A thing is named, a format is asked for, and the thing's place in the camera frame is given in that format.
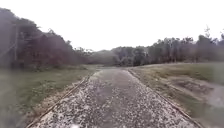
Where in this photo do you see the wood of trees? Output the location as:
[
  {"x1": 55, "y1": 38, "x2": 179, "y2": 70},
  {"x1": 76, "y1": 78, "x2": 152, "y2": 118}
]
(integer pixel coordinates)
[{"x1": 0, "y1": 7, "x2": 224, "y2": 71}]

